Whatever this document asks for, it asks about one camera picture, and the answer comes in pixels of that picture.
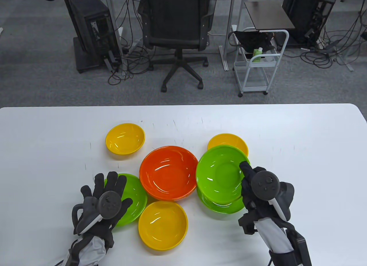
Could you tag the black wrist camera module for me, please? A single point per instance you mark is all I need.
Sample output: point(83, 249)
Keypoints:
point(301, 248)
point(66, 260)

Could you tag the white utility cart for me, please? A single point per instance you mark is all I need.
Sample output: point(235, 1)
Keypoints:
point(259, 66)

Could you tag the person's left hand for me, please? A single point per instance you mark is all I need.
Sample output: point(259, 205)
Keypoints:
point(111, 184)

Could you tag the black office chair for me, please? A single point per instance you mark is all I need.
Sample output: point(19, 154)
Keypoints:
point(175, 19)

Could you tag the person's right hand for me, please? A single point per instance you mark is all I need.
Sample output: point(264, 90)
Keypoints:
point(255, 208)

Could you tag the brown side table top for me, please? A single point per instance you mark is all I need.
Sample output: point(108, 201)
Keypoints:
point(268, 15)

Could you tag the green bottle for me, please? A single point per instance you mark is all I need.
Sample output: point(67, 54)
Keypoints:
point(257, 55)

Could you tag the black bag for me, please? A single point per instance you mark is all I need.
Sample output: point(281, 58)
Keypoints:
point(252, 38)

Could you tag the green bowl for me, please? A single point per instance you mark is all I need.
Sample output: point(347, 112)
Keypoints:
point(220, 174)
point(136, 191)
point(223, 209)

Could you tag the grey handheld controller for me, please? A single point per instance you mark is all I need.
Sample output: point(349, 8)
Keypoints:
point(109, 205)
point(265, 184)

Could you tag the black computer tower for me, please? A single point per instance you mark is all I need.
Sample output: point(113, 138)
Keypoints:
point(89, 25)
point(306, 11)

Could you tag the yellow bowl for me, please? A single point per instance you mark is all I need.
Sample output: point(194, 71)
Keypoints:
point(226, 140)
point(124, 138)
point(163, 226)

